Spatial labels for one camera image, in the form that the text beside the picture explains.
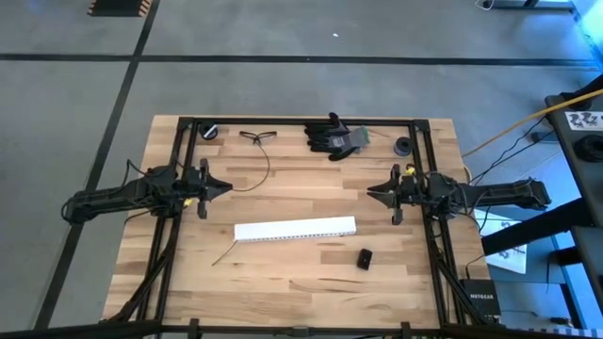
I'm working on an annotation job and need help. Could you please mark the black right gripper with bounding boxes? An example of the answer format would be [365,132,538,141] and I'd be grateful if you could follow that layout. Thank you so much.
[367,163,428,225]

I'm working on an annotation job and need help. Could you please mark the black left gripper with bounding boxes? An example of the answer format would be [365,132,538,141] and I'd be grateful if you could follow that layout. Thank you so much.
[181,158,234,220]

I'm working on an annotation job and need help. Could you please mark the thin dark brown wire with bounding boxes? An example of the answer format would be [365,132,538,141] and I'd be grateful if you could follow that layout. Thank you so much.
[233,138,272,193]

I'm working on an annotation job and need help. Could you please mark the thin black cable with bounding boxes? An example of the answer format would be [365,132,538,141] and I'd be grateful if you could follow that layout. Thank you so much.
[211,241,236,266]

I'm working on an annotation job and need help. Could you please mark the small black rounded block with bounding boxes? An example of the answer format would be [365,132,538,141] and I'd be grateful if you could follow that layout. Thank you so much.
[356,248,374,271]

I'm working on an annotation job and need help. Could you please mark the white duct cover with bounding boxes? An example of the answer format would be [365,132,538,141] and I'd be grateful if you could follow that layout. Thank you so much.
[234,215,358,239]

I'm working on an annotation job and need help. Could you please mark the black grey work glove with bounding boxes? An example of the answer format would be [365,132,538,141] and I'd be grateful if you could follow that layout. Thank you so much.
[308,138,365,163]
[303,111,372,154]

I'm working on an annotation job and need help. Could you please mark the clear safety glasses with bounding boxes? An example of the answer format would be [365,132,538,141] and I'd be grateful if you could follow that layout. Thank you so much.
[238,130,278,146]

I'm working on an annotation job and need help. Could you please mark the white printed marker sheet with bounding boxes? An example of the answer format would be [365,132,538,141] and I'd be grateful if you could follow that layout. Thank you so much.
[563,110,603,132]
[473,208,529,275]

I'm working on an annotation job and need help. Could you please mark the black desk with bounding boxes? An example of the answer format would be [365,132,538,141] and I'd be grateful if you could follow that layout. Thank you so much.
[480,77,603,331]

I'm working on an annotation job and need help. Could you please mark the black orange striped mat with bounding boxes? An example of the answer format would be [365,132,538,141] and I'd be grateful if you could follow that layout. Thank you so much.
[87,0,153,19]

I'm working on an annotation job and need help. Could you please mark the black tape roll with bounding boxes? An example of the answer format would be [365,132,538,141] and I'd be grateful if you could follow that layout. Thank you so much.
[572,134,603,164]

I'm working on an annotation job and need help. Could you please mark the grey wire spool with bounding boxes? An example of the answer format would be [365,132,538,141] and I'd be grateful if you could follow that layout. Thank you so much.
[393,136,415,157]

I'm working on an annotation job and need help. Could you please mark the black aluminium table frame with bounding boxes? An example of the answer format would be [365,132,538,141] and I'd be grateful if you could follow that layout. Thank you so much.
[98,116,500,338]

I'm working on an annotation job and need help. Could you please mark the black Netgear network switch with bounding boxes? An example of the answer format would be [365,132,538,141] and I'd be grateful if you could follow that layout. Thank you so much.
[459,278,503,326]

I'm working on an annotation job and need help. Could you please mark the thick yellow cable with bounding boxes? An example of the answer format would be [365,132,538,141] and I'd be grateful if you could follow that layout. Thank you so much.
[461,88,603,159]

